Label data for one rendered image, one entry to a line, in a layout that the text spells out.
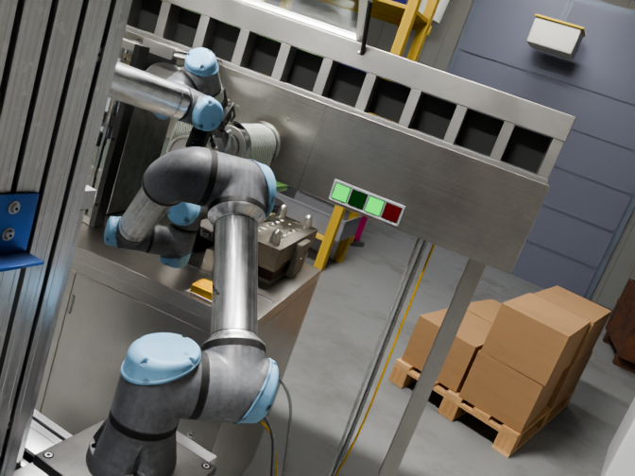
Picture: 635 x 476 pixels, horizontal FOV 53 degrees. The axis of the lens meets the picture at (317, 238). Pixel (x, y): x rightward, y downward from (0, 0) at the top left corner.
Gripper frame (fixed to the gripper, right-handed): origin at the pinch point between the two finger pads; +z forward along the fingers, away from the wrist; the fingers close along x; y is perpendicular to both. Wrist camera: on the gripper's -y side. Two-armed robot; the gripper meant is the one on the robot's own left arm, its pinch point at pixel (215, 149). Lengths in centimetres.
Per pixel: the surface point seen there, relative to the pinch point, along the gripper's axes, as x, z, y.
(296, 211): 55, 309, 146
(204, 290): -17.6, 2.4, -38.5
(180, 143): 13.2, 5.3, 0.6
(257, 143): -7.0, 6.3, 10.8
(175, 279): -7.3, 6.9, -37.6
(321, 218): 32, 306, 147
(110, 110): 30.6, -6.8, -4.6
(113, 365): 1, 23, -63
